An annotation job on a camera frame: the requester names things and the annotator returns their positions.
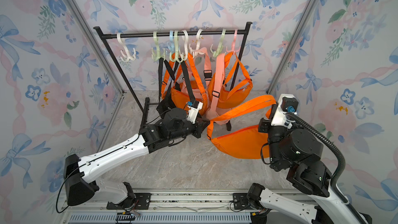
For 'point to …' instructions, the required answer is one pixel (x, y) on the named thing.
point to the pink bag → (213, 75)
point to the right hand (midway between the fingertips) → (276, 104)
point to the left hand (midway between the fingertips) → (210, 121)
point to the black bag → (167, 102)
